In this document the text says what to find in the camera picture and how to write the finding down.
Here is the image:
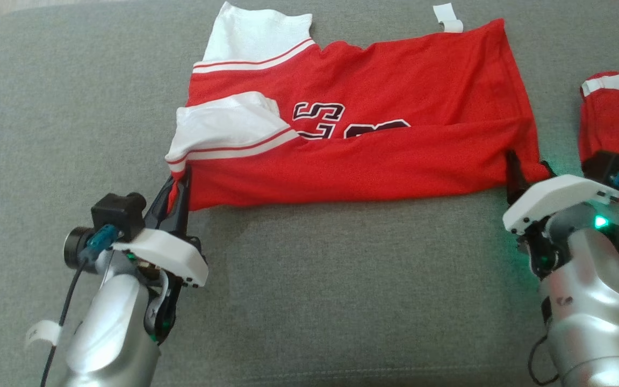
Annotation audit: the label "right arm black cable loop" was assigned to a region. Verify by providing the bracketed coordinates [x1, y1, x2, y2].
[528, 335, 558, 387]

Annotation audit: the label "red shorts with white stripes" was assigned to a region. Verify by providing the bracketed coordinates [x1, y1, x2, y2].
[578, 68, 619, 204]

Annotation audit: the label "red jersey with white sleeves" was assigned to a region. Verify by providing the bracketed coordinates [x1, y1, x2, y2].
[164, 2, 552, 212]

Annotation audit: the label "left cable white label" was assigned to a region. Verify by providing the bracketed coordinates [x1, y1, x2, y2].
[24, 319, 62, 348]

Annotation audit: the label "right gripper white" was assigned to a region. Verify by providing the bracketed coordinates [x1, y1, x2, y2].
[502, 149, 619, 278]

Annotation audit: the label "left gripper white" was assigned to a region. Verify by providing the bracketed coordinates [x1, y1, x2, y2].
[111, 167, 210, 345]

